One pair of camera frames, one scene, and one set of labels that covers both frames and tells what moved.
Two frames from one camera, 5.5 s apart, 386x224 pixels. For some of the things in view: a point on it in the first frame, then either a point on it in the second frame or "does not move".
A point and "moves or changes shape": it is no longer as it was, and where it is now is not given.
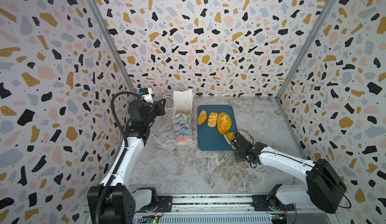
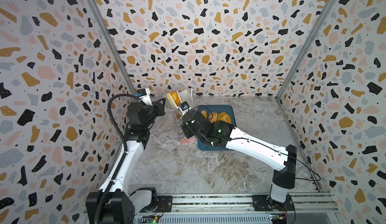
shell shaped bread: x=230 y=135 moves or changes shape
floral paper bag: x=182 y=115 does not move
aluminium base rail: x=239 y=209 does not move
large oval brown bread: x=224 y=122 does not move
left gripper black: x=160 y=107 does not move
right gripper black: x=238 y=142 → x=187 y=128
